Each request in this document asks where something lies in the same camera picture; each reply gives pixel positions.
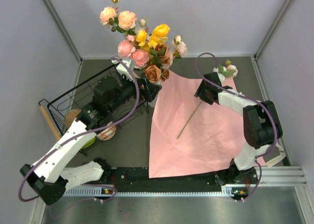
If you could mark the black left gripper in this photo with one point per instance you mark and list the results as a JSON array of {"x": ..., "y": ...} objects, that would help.
[{"x": 150, "y": 89}]

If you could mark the brown rose stem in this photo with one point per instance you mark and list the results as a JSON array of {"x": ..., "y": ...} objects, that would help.
[{"x": 157, "y": 68}]

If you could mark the deep pink rose stem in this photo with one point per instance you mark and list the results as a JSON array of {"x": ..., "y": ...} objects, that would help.
[{"x": 126, "y": 48}]

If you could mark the yellow rose stem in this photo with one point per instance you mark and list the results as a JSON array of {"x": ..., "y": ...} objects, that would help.
[{"x": 147, "y": 42}]

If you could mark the pink wrapping paper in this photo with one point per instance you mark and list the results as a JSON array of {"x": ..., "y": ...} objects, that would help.
[{"x": 189, "y": 136}]

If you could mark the cream printed ribbon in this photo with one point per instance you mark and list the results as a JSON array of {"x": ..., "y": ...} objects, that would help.
[{"x": 276, "y": 156}]

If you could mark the peach rose stem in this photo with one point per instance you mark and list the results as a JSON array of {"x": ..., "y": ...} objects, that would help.
[{"x": 123, "y": 22}]

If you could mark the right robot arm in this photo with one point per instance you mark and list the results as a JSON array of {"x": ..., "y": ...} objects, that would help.
[{"x": 261, "y": 124}]

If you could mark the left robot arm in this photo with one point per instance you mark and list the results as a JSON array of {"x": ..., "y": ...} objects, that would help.
[{"x": 50, "y": 177}]

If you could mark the white ribbed ceramic vase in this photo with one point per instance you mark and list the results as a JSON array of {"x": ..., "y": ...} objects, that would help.
[{"x": 153, "y": 99}]

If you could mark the brown glass jar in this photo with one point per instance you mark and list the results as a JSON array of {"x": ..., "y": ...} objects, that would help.
[{"x": 70, "y": 117}]

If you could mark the black wire basket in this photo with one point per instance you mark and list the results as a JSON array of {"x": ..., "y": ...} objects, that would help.
[{"x": 109, "y": 101}]

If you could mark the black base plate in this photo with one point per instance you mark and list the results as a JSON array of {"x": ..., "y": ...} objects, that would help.
[{"x": 138, "y": 175}]

